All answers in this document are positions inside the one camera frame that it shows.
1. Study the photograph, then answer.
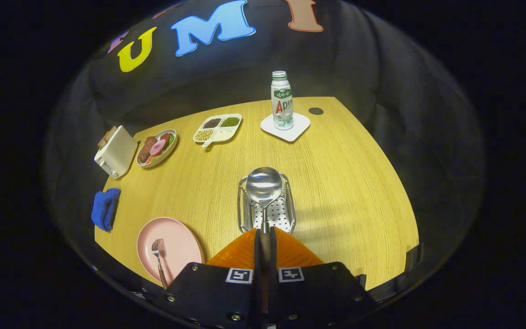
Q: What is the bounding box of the blue folded cloth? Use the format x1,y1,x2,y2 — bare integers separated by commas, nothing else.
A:
91,188,121,231

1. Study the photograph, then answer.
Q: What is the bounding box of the white drink bottle green label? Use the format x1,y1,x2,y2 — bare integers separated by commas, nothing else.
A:
271,71,294,131

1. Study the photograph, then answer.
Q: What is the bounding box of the pink round plate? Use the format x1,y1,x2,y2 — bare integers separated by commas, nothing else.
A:
137,217,205,286

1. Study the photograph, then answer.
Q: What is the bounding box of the brown meat patty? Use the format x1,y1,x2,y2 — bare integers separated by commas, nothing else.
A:
138,136,158,164

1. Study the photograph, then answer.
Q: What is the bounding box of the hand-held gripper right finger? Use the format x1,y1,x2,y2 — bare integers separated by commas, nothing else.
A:
265,226,378,329

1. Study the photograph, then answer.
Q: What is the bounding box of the white divided snack dish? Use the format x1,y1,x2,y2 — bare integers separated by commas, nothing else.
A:
193,113,242,148

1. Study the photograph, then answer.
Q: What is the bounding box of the white square coaster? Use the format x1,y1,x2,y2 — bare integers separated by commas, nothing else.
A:
260,112,311,142

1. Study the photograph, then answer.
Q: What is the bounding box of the grey oval food plate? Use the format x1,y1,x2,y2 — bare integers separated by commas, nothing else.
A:
136,129,178,168

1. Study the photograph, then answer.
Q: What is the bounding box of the metal fork wooden handle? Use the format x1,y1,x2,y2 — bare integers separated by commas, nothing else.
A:
152,239,169,290

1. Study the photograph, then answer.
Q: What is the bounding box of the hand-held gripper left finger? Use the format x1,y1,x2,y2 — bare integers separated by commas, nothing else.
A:
153,228,263,329

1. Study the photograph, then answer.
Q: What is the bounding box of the metal spoon wooden handle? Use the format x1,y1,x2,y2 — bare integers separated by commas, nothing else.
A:
246,167,284,275

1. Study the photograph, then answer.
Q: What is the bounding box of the black backdrop cloth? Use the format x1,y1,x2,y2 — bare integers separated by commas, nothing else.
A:
42,0,487,302

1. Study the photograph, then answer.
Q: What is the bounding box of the metal wire utensil basket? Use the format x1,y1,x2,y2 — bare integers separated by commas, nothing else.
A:
237,173,296,234

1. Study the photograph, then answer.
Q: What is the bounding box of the cream white toaster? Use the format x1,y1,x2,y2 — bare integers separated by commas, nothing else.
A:
94,126,138,179

